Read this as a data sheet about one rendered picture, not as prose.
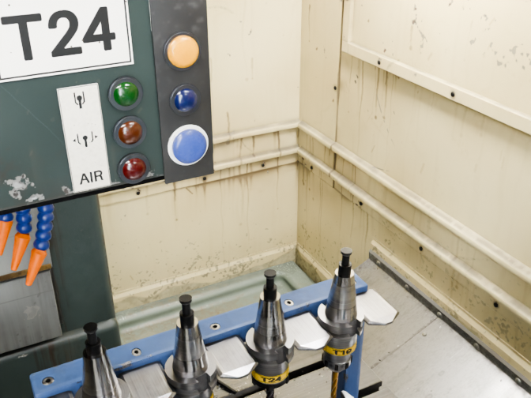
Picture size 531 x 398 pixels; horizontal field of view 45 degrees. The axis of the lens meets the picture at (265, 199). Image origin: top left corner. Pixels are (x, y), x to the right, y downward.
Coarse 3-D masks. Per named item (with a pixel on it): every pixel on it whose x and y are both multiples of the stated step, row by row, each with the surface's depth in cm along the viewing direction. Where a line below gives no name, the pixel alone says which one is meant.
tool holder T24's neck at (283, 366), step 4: (284, 360) 84; (280, 364) 83; (284, 364) 84; (288, 364) 86; (256, 368) 84; (260, 368) 84; (280, 368) 84; (284, 368) 84; (256, 372) 84; (260, 372) 84; (264, 372) 84; (268, 372) 83; (272, 372) 84; (276, 372) 84; (280, 372) 84; (268, 376) 84; (272, 376) 84; (256, 380) 85; (268, 384) 84; (272, 384) 84
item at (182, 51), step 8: (176, 40) 49; (184, 40) 50; (192, 40) 50; (168, 48) 50; (176, 48) 50; (184, 48) 50; (192, 48) 50; (168, 56) 50; (176, 56) 50; (184, 56) 50; (192, 56) 50; (176, 64) 50; (184, 64) 50
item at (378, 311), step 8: (360, 296) 93; (368, 296) 93; (376, 296) 93; (360, 304) 92; (368, 304) 92; (376, 304) 92; (384, 304) 91; (368, 312) 90; (376, 312) 90; (384, 312) 90; (392, 312) 90; (368, 320) 89; (376, 320) 88; (384, 320) 89; (392, 320) 89
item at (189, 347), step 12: (180, 324) 76; (180, 336) 76; (192, 336) 76; (180, 348) 76; (192, 348) 76; (204, 348) 78; (180, 360) 77; (192, 360) 77; (204, 360) 78; (180, 372) 78; (192, 372) 77; (204, 372) 78
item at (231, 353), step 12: (228, 336) 86; (216, 348) 84; (228, 348) 84; (240, 348) 84; (216, 360) 82; (228, 360) 82; (240, 360) 82; (252, 360) 82; (228, 372) 80; (240, 372) 80
